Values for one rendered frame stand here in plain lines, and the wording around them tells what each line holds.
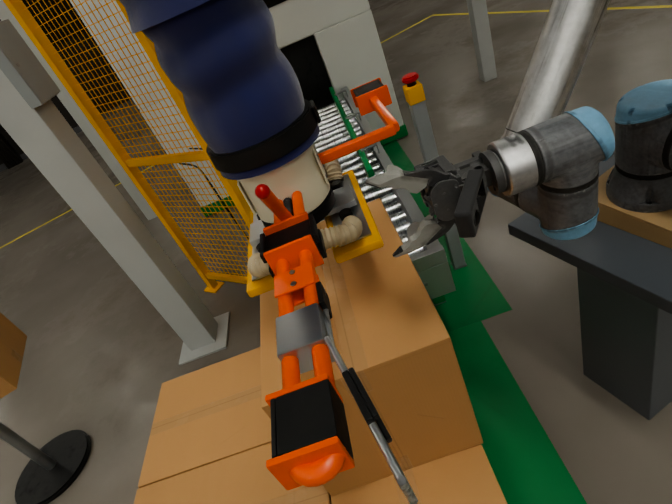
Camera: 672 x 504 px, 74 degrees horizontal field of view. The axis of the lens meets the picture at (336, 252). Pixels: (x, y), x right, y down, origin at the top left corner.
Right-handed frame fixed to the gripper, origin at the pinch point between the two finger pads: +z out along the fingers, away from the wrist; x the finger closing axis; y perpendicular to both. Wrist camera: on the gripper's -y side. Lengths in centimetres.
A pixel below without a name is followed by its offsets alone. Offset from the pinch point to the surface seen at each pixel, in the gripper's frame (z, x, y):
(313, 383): 13.3, 2.4, -28.0
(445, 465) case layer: 6, -69, -3
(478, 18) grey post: -148, -69, 348
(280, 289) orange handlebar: 16.8, 1.5, -8.9
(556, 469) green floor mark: -27, -124, 13
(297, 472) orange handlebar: 16.3, 1.0, -36.2
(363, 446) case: 21, -54, -1
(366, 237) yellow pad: 3.1, -10.9, 14.0
